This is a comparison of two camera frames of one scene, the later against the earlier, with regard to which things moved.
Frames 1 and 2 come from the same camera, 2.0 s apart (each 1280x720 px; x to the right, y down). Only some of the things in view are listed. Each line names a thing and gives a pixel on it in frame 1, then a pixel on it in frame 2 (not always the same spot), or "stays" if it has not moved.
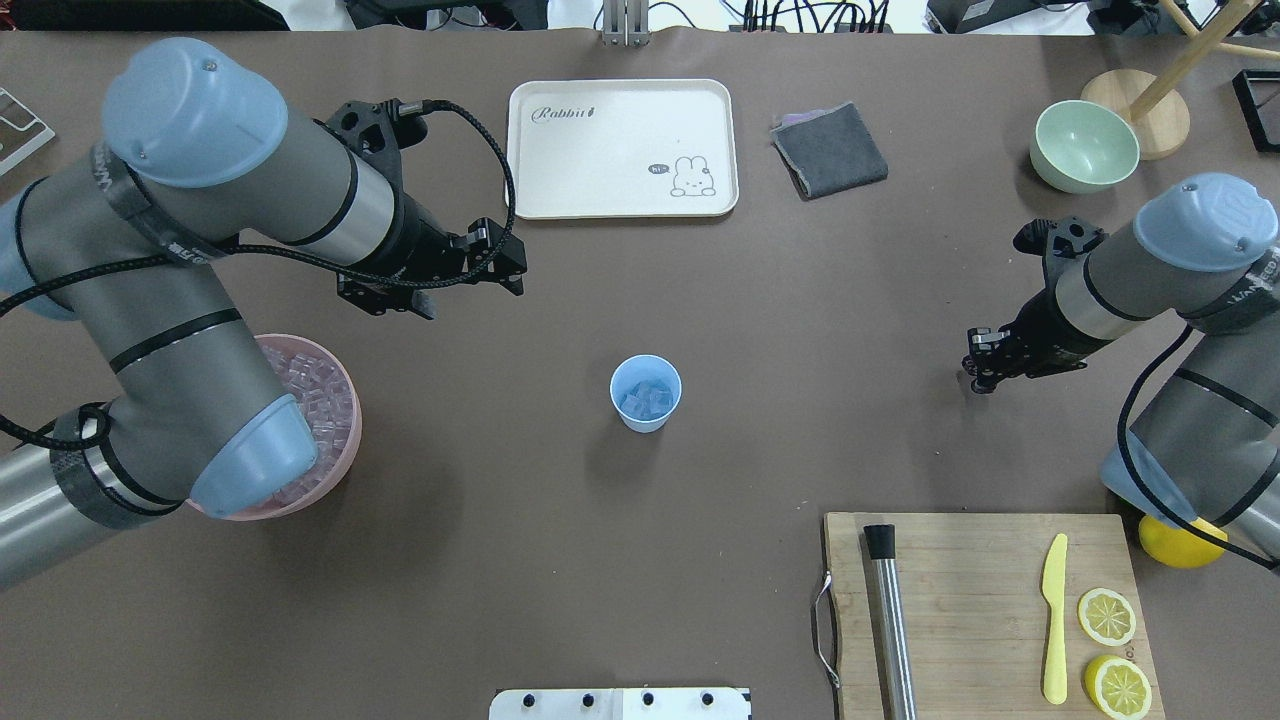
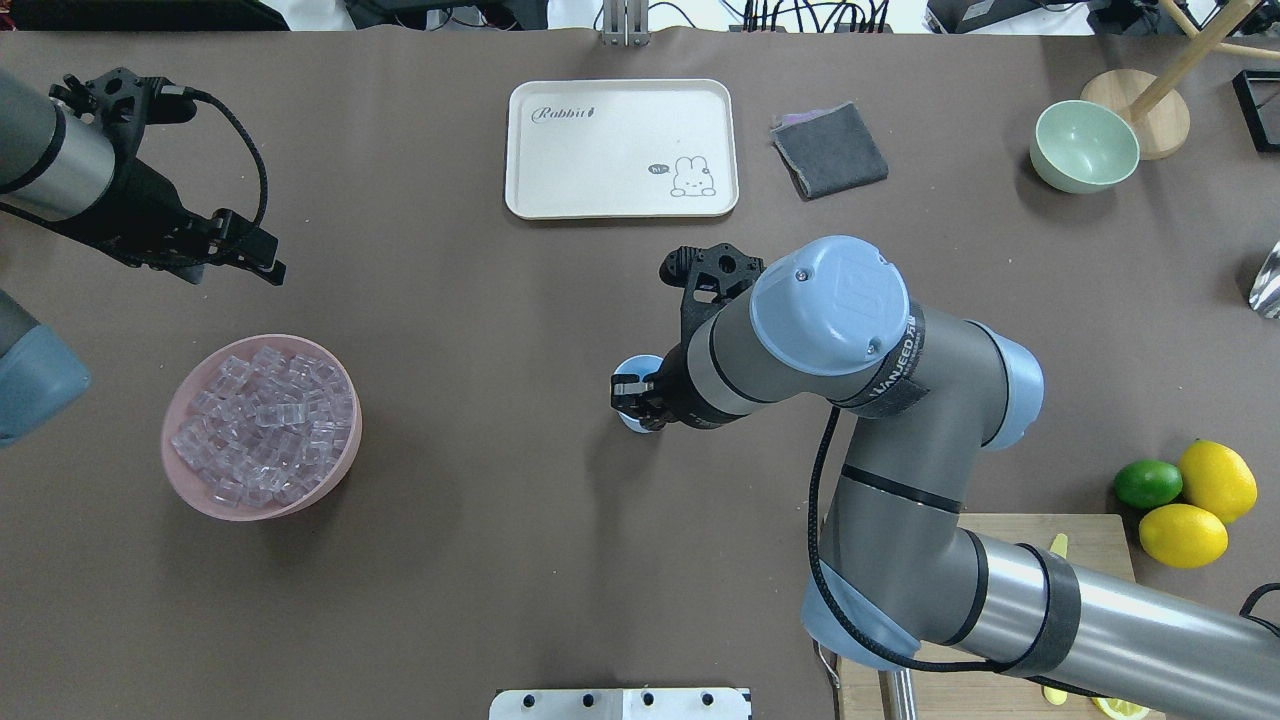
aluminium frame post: (625, 23) stays
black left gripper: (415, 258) -> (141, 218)
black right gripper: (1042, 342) -> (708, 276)
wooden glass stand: (1160, 115) stays
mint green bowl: (1081, 147) stays
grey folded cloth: (827, 150) stays
